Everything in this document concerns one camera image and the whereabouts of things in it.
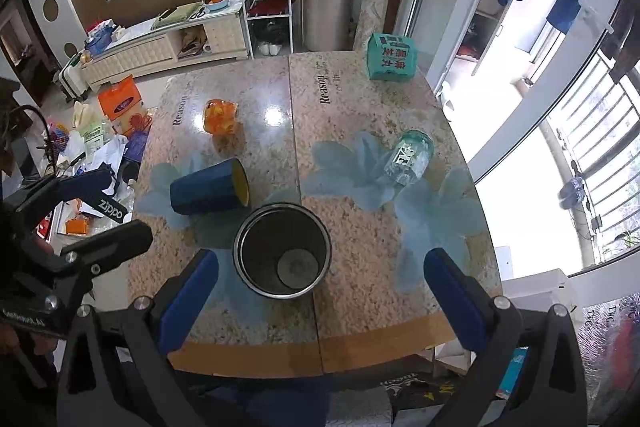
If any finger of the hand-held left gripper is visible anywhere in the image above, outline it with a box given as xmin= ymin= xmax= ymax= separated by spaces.
xmin=4 ymin=167 xmax=116 ymax=220
xmin=59 ymin=221 xmax=154 ymax=279

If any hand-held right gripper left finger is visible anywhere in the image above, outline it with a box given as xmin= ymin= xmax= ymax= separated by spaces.
xmin=56 ymin=249 xmax=221 ymax=427

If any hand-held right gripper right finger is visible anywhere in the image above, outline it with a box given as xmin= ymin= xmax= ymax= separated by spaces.
xmin=424 ymin=248 xmax=589 ymax=427

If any stainless steel cup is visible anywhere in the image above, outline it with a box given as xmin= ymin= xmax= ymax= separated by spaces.
xmin=233 ymin=203 xmax=333 ymax=299

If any dark blue cup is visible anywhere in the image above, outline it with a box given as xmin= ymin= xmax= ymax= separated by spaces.
xmin=169 ymin=157 xmax=251 ymax=216

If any orange glass cup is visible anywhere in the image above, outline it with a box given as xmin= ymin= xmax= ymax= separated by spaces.
xmin=203 ymin=98 xmax=238 ymax=136

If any black printed bag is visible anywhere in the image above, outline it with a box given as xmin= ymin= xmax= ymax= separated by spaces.
xmin=79 ymin=184 xmax=135 ymax=224

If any white box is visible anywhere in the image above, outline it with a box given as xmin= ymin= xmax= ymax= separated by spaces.
xmin=501 ymin=268 xmax=581 ymax=323

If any orange plastic bag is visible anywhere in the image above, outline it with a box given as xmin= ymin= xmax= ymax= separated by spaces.
xmin=97 ymin=75 xmax=152 ymax=138

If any white suitcase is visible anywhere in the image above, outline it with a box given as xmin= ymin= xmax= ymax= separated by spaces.
xmin=57 ymin=53 xmax=90 ymax=102

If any clear glass bottle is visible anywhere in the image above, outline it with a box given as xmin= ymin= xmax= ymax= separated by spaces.
xmin=383 ymin=130 xmax=435 ymax=186

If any white tv cabinet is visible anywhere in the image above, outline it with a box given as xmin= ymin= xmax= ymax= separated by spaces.
xmin=80 ymin=2 xmax=251 ymax=90

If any green cloth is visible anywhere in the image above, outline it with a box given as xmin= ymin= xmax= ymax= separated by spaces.
xmin=151 ymin=3 xmax=206 ymax=30

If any teal tissue box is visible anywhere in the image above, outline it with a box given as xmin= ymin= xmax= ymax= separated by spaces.
xmin=367 ymin=33 xmax=420 ymax=82

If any white shelf rack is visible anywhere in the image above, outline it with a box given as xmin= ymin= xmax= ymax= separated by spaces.
xmin=235 ymin=0 xmax=294 ymax=60

